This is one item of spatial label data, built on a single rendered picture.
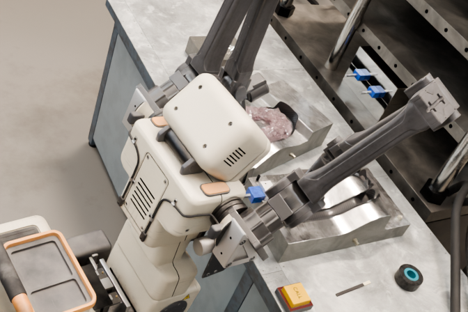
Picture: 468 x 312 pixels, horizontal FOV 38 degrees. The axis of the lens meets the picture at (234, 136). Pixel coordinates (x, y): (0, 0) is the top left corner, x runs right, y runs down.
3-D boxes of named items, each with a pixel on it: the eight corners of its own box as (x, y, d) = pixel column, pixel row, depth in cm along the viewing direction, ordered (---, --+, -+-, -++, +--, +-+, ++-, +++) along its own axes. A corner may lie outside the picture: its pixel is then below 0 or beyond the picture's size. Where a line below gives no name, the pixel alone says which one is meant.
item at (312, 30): (423, 223, 241) (431, 212, 237) (260, 14, 318) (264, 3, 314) (564, 193, 284) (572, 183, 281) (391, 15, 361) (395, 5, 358)
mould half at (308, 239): (277, 263, 196) (294, 234, 187) (239, 197, 211) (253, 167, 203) (402, 235, 221) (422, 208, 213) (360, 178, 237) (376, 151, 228)
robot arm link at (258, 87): (217, 71, 182) (235, 91, 178) (253, 52, 185) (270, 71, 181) (221, 98, 192) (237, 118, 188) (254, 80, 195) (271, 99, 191)
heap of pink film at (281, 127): (248, 160, 216) (257, 142, 212) (213, 125, 224) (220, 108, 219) (299, 137, 234) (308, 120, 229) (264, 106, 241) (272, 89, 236)
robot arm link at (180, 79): (163, 80, 170) (173, 94, 167) (196, 58, 171) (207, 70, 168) (174, 99, 178) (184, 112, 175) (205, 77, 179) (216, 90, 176)
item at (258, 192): (234, 209, 197) (239, 198, 194) (227, 197, 200) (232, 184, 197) (271, 204, 204) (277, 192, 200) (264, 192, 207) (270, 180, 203)
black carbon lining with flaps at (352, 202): (293, 229, 198) (305, 207, 192) (268, 189, 207) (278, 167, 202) (380, 212, 216) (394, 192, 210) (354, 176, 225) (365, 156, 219)
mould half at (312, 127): (225, 191, 211) (236, 167, 204) (173, 139, 222) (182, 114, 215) (322, 145, 244) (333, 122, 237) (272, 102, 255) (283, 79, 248)
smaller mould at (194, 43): (200, 74, 253) (205, 60, 249) (184, 50, 262) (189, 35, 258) (244, 73, 263) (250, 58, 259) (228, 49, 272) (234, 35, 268)
